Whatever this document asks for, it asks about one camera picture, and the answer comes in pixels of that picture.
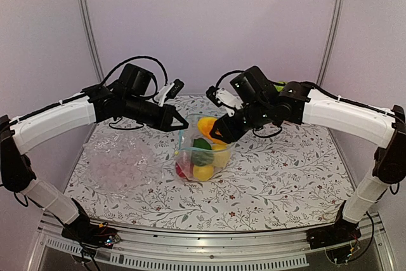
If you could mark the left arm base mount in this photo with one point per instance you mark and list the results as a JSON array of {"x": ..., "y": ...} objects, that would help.
[{"x": 88, "y": 234}]

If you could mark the clear zip top bag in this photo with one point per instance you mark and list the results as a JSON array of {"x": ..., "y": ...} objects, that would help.
[{"x": 185, "y": 145}]

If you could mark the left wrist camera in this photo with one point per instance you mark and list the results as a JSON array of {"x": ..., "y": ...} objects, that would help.
[{"x": 168, "y": 92}]

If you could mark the crumpled clear plastic bags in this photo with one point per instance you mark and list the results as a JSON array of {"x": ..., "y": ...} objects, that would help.
[{"x": 120, "y": 162}]

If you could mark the orange toy fruit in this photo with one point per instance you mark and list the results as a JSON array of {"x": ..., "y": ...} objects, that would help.
[{"x": 205, "y": 125}]

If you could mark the aluminium table front rail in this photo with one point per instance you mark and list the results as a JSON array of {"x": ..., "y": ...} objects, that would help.
[{"x": 150, "y": 248}]

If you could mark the right aluminium wall post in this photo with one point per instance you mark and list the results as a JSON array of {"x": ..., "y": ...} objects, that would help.
[{"x": 331, "y": 38}]

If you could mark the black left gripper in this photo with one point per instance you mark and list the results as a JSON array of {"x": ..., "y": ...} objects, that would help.
[{"x": 169, "y": 112}]

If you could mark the red toy pomegranate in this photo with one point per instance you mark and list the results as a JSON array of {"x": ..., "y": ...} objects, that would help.
[{"x": 183, "y": 170}]

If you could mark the floral tablecloth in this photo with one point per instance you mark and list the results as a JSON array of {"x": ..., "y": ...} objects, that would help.
[{"x": 295, "y": 179}]

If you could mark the green toy pepper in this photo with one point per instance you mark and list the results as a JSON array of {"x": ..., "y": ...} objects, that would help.
[{"x": 203, "y": 155}]

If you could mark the yellow toy lemon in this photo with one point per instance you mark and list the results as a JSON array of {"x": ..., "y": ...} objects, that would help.
[
  {"x": 203, "y": 173},
  {"x": 221, "y": 155}
]

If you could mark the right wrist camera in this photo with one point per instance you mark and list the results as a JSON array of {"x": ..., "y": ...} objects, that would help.
[{"x": 223, "y": 98}]

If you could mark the aluminium wall post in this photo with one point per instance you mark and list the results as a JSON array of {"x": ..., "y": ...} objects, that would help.
[
  {"x": 90, "y": 38},
  {"x": 331, "y": 38}
]

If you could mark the left aluminium wall post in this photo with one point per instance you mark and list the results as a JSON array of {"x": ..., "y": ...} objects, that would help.
[{"x": 90, "y": 38}]

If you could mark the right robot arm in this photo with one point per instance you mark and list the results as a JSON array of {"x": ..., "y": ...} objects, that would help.
[{"x": 260, "y": 101}]

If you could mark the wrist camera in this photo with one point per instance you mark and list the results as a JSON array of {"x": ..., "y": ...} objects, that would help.
[
  {"x": 223, "y": 98},
  {"x": 168, "y": 92}
]

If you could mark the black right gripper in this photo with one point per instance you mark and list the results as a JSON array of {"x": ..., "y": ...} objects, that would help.
[{"x": 235, "y": 134}]

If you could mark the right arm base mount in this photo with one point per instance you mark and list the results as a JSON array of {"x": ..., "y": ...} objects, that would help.
[{"x": 339, "y": 232}]

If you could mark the green toy apple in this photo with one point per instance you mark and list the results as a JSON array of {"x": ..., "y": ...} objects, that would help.
[{"x": 279, "y": 86}]

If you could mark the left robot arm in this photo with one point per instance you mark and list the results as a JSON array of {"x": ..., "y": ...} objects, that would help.
[{"x": 125, "y": 97}]

